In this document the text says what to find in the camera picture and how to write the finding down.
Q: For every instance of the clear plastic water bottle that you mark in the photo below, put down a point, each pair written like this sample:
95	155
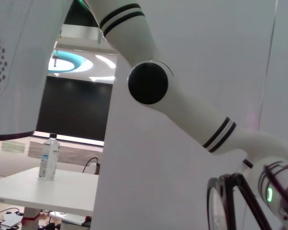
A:
48	163

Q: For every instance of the white office table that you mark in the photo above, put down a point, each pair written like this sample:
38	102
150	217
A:
62	191

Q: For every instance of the flat white box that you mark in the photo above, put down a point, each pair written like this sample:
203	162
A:
12	220

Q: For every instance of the large black screen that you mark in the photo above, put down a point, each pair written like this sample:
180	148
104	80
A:
74	107

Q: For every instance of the white power strip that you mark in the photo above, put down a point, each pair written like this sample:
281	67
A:
67	218

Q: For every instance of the white ceiling light strip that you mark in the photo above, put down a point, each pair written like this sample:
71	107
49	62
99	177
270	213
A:
107	61
102	78

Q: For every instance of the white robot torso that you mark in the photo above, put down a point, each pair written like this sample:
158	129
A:
19	72

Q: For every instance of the small power adapter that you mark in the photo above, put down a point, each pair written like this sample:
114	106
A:
97	169

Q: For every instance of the black round glasses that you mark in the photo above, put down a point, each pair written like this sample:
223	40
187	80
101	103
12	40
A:
218	210

